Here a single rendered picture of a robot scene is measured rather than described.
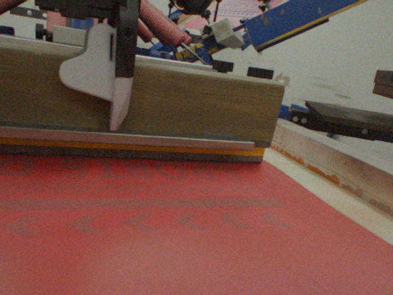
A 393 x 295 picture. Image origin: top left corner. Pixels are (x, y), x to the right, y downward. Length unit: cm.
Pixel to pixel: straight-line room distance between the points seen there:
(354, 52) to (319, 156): 259
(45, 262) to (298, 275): 14
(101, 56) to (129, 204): 13
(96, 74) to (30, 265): 17
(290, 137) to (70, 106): 29
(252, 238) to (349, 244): 7
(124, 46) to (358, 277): 24
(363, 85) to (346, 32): 49
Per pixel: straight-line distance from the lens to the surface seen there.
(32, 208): 27
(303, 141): 47
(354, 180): 41
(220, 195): 31
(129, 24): 30
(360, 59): 295
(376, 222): 35
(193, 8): 36
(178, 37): 121
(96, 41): 32
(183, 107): 36
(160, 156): 38
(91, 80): 32
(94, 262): 21
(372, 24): 296
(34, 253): 22
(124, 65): 31
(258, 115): 39
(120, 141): 34
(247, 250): 24
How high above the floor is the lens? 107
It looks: 16 degrees down
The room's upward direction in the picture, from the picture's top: 9 degrees clockwise
